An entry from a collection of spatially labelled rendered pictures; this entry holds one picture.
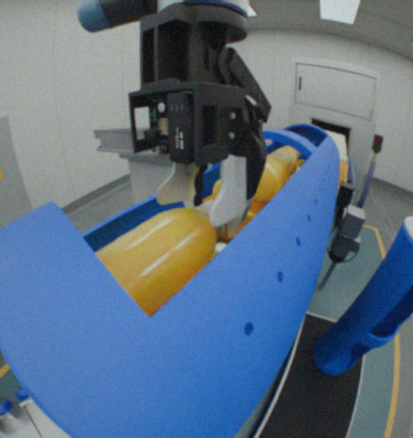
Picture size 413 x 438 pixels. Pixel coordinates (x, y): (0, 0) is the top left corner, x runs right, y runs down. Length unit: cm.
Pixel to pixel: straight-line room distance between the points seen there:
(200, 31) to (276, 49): 533
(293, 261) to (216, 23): 18
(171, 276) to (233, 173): 10
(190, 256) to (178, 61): 15
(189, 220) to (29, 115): 272
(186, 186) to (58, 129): 275
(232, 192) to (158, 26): 15
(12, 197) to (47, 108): 161
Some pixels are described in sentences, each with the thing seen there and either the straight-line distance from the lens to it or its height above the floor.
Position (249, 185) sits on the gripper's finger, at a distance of 18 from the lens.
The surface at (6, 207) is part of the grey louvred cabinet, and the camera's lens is 152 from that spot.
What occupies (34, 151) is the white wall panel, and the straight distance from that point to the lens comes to 282.
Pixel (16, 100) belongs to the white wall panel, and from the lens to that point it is 282.
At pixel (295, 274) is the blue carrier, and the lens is 15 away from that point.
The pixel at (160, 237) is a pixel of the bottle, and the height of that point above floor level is 119.
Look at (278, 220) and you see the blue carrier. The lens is 15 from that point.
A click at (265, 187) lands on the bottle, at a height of 115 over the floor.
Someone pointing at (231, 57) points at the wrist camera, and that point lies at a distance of 19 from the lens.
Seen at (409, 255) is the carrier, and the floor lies 98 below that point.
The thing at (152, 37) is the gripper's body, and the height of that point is 134.
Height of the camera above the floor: 128
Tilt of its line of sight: 33 degrees down
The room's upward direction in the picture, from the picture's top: straight up
